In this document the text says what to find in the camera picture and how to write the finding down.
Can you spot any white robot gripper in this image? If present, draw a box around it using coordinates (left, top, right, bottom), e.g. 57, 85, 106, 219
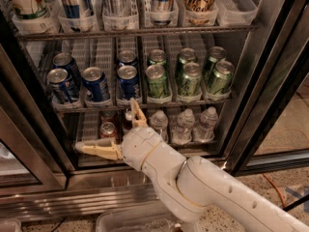
74, 97, 162, 172

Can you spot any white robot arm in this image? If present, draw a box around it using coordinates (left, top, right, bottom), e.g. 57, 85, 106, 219
75, 100, 309, 232

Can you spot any red soda can front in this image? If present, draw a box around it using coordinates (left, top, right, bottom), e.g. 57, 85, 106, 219
99, 122, 118, 138

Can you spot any red soda can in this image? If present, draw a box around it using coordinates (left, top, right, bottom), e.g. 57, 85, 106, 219
99, 122, 118, 138
100, 110, 117, 124

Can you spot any red soda can rear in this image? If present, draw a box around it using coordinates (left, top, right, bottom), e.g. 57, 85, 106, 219
100, 110, 117, 124

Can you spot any blue pepsi can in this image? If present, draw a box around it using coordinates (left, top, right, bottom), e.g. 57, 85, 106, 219
53, 53, 81, 88
117, 50, 138, 67
117, 66, 140, 101
47, 68, 79, 103

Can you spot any clear water bottle middle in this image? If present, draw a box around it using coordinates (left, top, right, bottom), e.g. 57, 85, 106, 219
172, 108, 195, 145

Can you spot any clear water bottle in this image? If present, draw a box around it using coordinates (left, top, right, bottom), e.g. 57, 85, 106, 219
172, 108, 195, 145
150, 110, 168, 142
193, 106, 218, 143

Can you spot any blue pepsi can front left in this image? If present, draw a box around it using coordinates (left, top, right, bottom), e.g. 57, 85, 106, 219
47, 68, 79, 103

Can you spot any blue pepsi can rear left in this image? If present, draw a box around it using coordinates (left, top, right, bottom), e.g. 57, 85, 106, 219
53, 53, 81, 88

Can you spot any stainless steel fridge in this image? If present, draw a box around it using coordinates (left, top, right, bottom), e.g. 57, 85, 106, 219
0, 0, 309, 221

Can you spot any silver striped tall can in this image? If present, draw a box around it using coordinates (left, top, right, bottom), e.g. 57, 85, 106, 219
102, 0, 130, 17

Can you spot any white green tall can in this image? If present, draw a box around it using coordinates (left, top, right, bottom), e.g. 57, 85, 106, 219
9, 0, 50, 20

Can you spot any brown drink bottle white cap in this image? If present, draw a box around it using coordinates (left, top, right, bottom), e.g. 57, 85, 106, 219
122, 110, 132, 133

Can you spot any empty white tray bottom left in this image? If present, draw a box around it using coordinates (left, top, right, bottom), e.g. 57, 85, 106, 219
75, 111, 99, 153

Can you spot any empty white tray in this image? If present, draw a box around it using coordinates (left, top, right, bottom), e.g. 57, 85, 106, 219
215, 0, 258, 26
75, 111, 99, 153

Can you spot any clear water bottle left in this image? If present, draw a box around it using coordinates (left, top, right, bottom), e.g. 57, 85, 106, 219
150, 110, 168, 142

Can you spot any clear water bottle right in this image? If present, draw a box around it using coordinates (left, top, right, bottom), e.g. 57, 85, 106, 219
193, 106, 218, 143

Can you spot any clear plastic bin on floor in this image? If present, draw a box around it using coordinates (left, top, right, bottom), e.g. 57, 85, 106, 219
96, 203, 194, 232

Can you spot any empty white tray top right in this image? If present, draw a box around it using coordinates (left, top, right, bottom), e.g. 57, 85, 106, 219
215, 0, 258, 26

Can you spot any black tripod leg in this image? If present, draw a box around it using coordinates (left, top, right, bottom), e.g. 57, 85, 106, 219
283, 194, 309, 212

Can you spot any orange cable on floor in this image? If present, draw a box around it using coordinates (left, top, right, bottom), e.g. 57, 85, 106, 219
262, 173, 288, 209

